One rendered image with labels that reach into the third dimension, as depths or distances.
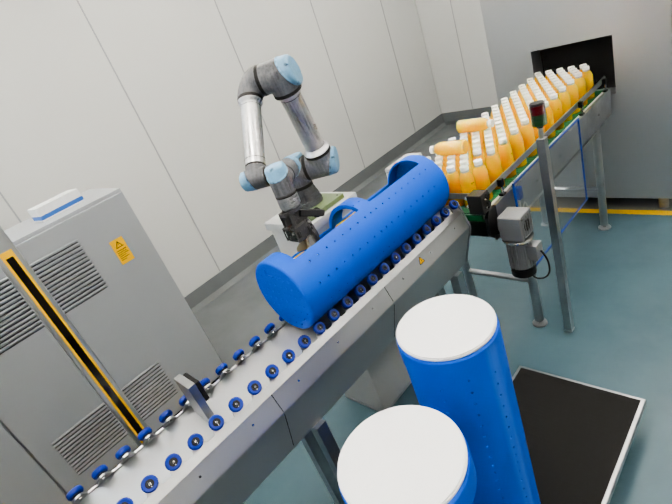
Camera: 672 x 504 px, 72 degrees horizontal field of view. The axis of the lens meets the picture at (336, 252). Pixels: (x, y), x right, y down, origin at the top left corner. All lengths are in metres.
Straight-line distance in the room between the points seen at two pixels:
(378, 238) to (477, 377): 0.67
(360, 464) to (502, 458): 0.57
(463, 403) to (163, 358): 2.10
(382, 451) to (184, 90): 3.83
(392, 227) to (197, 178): 2.91
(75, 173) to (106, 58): 0.93
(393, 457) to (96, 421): 2.20
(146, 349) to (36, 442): 0.68
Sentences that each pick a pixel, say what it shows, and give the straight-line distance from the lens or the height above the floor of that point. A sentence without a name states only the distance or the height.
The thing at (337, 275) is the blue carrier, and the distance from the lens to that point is 1.59.
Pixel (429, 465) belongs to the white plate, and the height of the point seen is 1.04.
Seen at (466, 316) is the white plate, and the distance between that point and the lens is 1.34.
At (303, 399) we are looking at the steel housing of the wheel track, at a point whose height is 0.81.
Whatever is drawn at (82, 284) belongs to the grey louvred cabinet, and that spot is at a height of 1.10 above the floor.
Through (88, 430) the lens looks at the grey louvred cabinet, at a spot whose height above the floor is 0.39.
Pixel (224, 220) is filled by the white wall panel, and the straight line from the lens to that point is 4.57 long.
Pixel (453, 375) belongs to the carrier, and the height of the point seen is 0.98.
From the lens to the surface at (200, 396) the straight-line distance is 1.50.
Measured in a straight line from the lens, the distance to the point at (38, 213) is 2.86.
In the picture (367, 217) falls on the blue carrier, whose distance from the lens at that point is 1.72.
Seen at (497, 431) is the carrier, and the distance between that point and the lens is 1.45.
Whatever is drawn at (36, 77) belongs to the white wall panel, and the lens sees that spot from 4.10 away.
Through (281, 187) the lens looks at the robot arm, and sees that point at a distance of 1.55.
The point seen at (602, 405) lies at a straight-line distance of 2.28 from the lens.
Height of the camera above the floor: 1.85
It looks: 25 degrees down
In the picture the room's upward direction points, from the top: 21 degrees counter-clockwise
